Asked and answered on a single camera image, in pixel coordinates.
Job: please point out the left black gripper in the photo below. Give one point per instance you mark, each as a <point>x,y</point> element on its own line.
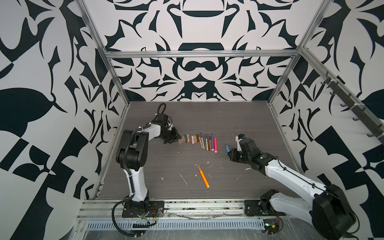
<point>176,136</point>

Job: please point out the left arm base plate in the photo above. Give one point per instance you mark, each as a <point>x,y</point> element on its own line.
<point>149,209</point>

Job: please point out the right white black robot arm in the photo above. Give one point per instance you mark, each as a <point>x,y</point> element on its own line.
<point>326,208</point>

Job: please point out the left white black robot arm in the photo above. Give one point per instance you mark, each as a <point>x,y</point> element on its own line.
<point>133,153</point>

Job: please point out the purple marker pen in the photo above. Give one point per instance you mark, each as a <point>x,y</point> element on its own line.
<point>212,143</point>

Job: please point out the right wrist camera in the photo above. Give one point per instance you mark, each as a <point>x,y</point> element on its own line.
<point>238,138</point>

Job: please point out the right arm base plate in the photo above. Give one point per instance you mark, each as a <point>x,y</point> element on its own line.
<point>260,208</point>

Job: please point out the small green circuit board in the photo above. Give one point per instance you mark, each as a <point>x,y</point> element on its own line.
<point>273,226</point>

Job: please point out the black wall hook rack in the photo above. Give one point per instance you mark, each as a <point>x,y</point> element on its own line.
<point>352,103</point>

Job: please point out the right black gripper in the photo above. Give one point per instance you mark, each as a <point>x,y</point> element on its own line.
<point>232,156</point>

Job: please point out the red pink marker pen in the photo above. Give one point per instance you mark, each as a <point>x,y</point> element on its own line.
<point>215,144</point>

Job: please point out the aluminium front rail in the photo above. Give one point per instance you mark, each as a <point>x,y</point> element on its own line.
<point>179,208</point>

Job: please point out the white slotted cable duct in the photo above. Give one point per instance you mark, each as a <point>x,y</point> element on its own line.
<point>206,224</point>

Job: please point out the orange marker pen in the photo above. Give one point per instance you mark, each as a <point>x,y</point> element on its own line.
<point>203,176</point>

